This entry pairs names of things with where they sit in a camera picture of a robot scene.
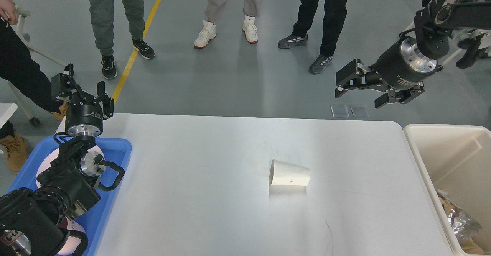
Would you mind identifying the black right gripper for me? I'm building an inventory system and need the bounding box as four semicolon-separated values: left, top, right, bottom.
335;36;438;109

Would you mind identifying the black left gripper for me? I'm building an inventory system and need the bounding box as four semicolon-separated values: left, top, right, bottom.
51;64;114;137

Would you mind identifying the white paper cup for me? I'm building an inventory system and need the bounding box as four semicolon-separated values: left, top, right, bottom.
270;159;311;187

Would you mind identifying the brown paper ball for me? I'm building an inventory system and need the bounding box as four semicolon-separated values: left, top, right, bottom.
436;189;460;218

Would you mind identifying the pink mug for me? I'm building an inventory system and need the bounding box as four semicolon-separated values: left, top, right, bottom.
57;217;85;256

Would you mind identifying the aluminium foil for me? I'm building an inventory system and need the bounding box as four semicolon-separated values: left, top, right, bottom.
445;206;482;243

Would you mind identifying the large brown paper sheet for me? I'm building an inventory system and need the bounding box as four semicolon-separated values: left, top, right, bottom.
460;238;484;255

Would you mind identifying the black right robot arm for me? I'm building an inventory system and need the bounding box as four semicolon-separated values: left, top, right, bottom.
335;0;491;108

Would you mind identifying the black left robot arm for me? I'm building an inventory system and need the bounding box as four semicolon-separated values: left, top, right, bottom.
0;64;125;256

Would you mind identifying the right clear floor tile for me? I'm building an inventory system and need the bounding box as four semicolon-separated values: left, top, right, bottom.
350;105;370;118

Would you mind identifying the clear floor tile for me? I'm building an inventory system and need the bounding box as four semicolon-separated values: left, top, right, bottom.
330;105;350;118
350;105;370;118

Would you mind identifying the left clear floor tile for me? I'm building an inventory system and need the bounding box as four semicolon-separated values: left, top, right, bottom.
330;105;350;118

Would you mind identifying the white side table corner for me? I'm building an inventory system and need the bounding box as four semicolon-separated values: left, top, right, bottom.
0;102;18;128

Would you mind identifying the person in black trousers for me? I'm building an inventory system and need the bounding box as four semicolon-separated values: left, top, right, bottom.
278;0;351;75

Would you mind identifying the person in grey trousers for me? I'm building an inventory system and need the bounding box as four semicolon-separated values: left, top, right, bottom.
84;0;156;80

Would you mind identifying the white plastic bin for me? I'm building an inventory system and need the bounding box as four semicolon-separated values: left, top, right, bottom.
404;124;491;256

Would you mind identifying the white rolling chair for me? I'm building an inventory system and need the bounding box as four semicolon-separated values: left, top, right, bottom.
412;0;491;69

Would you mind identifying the person with white sneakers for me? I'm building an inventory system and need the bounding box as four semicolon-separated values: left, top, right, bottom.
193;0;267;50

